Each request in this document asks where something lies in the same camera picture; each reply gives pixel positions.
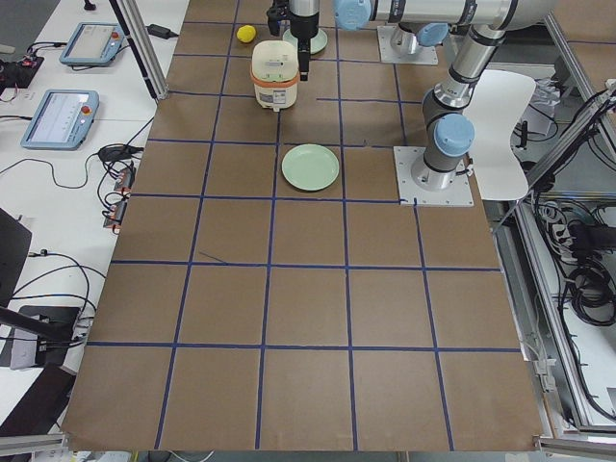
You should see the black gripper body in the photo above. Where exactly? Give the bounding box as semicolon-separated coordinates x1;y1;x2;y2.
289;0;320;54

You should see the white rice cooker orange handle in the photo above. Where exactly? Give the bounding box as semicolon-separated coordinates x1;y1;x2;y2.
250;40;299;112

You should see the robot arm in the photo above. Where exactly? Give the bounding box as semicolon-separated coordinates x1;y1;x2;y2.
390;22;449;57
333;1;556;192

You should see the green plate near arm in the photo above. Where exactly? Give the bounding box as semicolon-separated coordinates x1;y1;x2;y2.
282;28;328;55
282;143;340;192

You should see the black power adapter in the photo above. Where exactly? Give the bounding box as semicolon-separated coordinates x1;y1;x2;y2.
146;24;178;39

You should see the teach pendant far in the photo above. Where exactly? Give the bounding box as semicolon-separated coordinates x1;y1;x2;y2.
59;22;124;66

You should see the teach pendant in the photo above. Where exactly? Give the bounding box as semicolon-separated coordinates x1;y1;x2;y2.
20;90;99;150
59;22;124;66

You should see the power strip with plugs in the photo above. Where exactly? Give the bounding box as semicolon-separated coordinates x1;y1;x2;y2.
100;162;137;235

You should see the teach pendant near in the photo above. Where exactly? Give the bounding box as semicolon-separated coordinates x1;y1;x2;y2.
20;90;99;150

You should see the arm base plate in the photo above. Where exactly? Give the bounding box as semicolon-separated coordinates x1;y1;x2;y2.
377;25;443;65
394;146;474;207

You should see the aluminium frame post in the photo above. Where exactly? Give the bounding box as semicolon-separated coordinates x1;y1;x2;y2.
111;0;168;101

